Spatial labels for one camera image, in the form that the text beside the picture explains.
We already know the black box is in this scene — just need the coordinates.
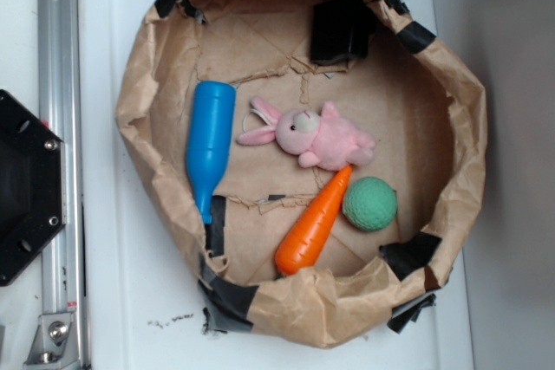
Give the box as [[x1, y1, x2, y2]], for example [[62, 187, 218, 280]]
[[310, 0, 377, 66]]

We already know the pink plush bunny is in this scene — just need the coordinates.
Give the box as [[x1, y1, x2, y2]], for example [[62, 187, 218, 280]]
[[237, 97, 375, 172]]

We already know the blue plastic bottle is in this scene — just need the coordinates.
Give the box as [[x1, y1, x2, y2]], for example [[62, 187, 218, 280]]
[[186, 81, 236, 224]]

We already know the orange plastic carrot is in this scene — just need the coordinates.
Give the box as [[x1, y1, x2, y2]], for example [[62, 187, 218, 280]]
[[274, 165, 353, 276]]

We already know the green foam ball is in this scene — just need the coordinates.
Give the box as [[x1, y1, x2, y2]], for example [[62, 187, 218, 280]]
[[342, 177, 398, 232]]

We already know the brown paper bag bin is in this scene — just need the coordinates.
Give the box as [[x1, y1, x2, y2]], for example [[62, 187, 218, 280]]
[[115, 0, 486, 347]]

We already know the aluminium extrusion rail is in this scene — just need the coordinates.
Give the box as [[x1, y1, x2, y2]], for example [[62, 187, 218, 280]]
[[38, 0, 91, 369]]

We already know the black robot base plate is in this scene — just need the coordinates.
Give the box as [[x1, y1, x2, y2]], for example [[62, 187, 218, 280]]
[[1, 90, 65, 287]]

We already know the metal corner bracket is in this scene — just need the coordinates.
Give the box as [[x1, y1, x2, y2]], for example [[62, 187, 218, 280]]
[[23, 312, 82, 370]]

